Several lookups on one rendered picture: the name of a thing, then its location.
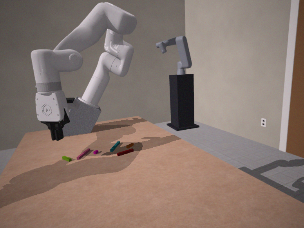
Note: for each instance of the turquoise rod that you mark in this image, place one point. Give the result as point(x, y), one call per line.
point(113, 148)

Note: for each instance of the pink rod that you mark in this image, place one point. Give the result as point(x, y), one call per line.
point(82, 154)

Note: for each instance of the lime green rod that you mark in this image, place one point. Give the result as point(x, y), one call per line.
point(66, 158)

